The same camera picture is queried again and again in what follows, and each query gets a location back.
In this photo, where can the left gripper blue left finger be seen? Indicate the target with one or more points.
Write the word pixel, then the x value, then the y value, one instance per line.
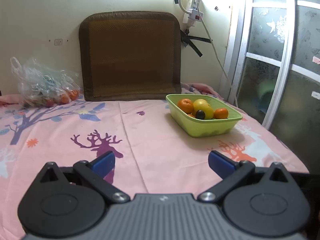
pixel 93 174

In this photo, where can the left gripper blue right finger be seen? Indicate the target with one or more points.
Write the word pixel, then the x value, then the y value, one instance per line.
pixel 232 173

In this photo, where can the orange mandarin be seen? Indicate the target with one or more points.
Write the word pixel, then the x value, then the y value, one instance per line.
pixel 221 113
pixel 186 105

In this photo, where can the dark purple tomato back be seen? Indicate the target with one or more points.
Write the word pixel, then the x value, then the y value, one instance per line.
pixel 200 114

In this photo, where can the large yellow citrus fruit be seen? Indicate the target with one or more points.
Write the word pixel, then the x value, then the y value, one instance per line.
pixel 201 104

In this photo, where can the orange mandarin back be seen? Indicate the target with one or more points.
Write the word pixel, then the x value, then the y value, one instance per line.
pixel 186 105

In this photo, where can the green plastic basin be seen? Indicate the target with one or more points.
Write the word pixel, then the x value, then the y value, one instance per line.
pixel 202 128

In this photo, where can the clear plastic bag of fruit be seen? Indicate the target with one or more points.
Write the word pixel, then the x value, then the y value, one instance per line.
pixel 41 86

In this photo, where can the white power strip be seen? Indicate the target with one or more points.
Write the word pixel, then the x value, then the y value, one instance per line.
pixel 194 15

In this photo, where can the white window frame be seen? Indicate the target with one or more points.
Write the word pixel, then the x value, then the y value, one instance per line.
pixel 273 63

